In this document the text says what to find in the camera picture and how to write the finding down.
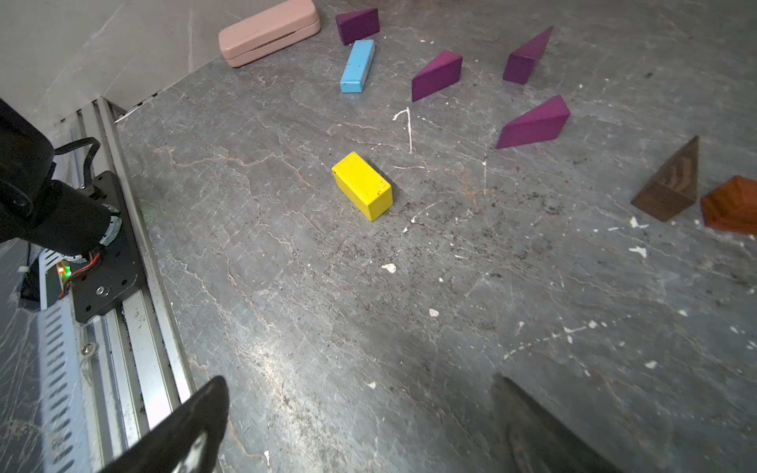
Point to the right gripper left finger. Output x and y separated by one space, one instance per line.
188 440

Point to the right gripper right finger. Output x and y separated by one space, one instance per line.
528 438

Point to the yellow rectangular block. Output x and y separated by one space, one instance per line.
363 185

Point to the purple wedge block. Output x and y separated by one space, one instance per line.
440 73
544 123
522 62
357 25

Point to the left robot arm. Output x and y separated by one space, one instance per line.
38 208

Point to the dark brown wedge block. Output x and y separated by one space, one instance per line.
674 187

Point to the reddish brown wedge block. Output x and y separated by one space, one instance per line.
732 207

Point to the light blue flat block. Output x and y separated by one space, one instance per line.
358 66

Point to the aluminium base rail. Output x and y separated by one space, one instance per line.
107 383

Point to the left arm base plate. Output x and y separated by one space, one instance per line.
117 275

